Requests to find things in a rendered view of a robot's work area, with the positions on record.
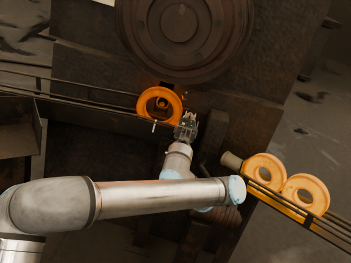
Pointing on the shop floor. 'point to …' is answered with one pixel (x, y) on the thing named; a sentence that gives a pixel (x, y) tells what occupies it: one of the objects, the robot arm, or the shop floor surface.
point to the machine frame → (94, 162)
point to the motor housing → (189, 241)
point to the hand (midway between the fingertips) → (189, 116)
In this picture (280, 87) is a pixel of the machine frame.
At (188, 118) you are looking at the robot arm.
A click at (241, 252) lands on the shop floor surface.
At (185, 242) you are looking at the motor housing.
